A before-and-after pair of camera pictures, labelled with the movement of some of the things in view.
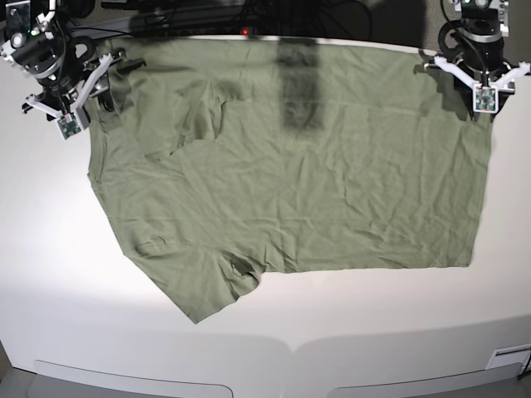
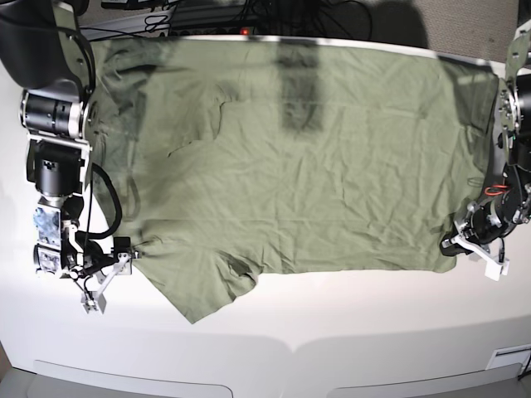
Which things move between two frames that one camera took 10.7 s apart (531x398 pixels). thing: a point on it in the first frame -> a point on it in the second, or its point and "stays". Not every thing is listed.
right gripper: [465, 79] -> [484, 223]
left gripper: [68, 94] -> [80, 260]
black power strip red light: [211, 31] stays
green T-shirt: [222, 159] stays
